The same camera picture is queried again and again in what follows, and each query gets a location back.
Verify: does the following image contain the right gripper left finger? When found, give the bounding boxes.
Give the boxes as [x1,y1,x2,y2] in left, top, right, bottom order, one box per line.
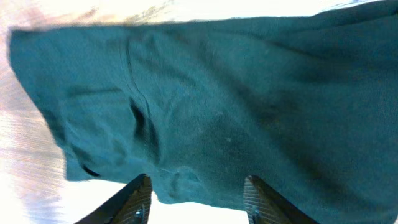
[76,174,152,224]

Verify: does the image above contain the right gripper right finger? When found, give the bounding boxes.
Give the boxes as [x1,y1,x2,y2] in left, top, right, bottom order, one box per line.
[243,175,318,224]

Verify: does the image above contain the black t-shirt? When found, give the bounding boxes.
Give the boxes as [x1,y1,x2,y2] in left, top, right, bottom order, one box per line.
[9,1,397,223]

